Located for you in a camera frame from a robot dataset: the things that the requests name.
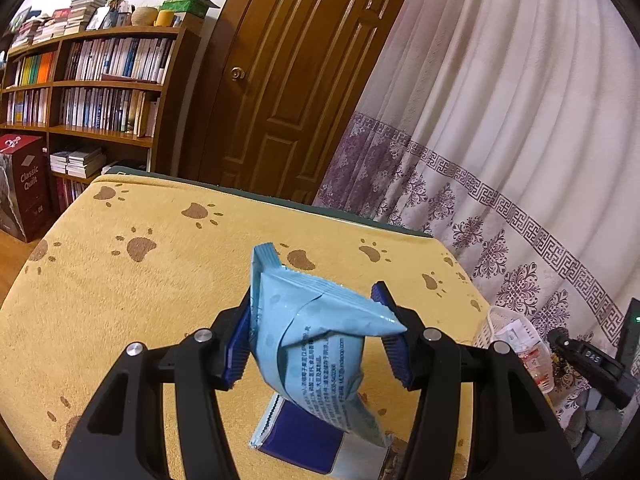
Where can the red quilt box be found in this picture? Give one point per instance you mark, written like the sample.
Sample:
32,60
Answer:
25,185

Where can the yellow paw print blanket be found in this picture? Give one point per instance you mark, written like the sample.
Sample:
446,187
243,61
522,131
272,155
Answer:
125,300

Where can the white plastic basket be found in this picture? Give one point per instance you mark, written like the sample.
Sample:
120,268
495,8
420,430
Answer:
492,327

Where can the brown snack packet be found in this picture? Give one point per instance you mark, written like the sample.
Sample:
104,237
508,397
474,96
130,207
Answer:
397,460

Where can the row of purple-spined books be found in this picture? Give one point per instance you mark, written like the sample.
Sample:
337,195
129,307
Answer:
27,107

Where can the clear red print packet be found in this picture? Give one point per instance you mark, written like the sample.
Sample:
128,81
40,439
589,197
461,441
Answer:
536,367

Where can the light blue snack packet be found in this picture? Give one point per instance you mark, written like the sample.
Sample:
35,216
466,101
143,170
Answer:
310,340

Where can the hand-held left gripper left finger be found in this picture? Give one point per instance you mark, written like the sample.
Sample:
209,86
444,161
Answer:
239,345

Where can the stack of magazines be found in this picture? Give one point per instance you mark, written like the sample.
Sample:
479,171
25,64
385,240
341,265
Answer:
80,162

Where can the brown wooden door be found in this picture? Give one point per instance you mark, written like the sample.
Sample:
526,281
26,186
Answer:
300,85

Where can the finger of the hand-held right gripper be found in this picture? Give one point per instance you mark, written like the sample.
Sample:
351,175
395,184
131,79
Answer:
561,344

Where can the row of white-spined books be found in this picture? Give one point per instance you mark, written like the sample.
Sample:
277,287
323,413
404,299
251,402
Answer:
120,60

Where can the wooden bookcase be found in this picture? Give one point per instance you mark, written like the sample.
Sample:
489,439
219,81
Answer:
175,110

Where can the stack of red-covered books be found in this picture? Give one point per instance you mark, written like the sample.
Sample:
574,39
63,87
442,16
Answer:
52,25

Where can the row of colourful books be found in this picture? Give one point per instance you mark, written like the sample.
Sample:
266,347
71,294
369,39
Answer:
35,69

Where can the grey cloth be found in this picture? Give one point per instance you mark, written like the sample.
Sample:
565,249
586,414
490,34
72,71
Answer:
595,427

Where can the green box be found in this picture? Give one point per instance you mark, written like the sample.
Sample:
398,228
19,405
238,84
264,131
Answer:
187,6

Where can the row of red-spined books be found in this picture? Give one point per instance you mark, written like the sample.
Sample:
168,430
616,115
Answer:
70,194

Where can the woven bowl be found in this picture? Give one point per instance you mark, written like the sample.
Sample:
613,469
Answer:
145,16

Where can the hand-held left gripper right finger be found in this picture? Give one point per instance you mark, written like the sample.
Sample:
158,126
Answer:
400,360

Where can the row of pale-spined books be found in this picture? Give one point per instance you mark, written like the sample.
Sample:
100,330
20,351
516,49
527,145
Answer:
107,112

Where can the low stack of books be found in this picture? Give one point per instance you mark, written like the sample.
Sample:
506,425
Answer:
25,34

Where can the white and purple curtain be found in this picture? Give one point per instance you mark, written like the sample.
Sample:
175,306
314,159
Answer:
500,110

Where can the yellow cup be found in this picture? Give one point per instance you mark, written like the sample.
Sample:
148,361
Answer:
163,19

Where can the navy banded snack packet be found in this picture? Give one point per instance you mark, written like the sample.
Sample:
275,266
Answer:
300,440

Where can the small picture card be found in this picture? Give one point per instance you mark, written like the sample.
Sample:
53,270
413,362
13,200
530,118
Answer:
96,19

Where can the brass door knob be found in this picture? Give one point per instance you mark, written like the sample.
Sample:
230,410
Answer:
237,74

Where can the tall stack of books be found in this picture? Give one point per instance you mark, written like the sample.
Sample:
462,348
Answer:
85,12

